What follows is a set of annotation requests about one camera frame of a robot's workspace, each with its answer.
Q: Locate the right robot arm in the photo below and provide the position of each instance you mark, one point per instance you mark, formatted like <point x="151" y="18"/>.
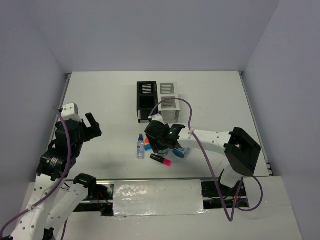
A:
<point x="240" y="149"/>

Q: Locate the blue highlighter marker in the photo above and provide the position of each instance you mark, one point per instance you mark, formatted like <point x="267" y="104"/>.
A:
<point x="147" y="147"/>

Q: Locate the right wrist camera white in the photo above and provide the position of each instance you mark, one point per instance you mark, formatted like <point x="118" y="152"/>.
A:
<point x="156" y="117"/>

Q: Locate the clear spray bottle blue cap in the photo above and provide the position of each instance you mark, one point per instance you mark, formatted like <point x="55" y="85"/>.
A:
<point x="141" y="147"/>

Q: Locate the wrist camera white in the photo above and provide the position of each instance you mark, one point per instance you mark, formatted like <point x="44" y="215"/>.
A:
<point x="70" y="112"/>
<point x="156" y="117"/>

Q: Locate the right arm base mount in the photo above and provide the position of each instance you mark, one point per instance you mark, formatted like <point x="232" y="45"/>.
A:
<point x="211" y="198"/>

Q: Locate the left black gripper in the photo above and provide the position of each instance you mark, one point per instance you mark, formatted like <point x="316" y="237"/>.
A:
<point x="93" y="131"/>

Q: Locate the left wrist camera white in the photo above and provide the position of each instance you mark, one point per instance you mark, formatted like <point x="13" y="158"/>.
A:
<point x="70" y="112"/>

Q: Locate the black organizer container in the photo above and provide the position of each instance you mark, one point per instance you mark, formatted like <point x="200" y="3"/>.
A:
<point x="147" y="98"/>

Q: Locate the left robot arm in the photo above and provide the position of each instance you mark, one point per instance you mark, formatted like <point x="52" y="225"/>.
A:
<point x="43" y="219"/>

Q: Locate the blue slime jar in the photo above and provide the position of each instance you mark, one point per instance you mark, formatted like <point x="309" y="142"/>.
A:
<point x="163" y="152"/>
<point x="180" y="152"/>

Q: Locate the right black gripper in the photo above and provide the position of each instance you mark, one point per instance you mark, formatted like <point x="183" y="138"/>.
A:
<point x="154" y="145"/>

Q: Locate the white organizer container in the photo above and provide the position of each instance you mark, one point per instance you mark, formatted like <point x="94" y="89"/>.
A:
<point x="169" y="109"/>

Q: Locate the silver tape cover panel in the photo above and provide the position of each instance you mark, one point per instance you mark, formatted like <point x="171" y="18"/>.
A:
<point x="158" y="198"/>

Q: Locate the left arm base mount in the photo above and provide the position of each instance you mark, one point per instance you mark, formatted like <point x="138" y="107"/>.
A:
<point x="99" y="199"/>

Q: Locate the pink highlighter marker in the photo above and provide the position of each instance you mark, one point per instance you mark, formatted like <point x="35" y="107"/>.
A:
<point x="160" y="159"/>

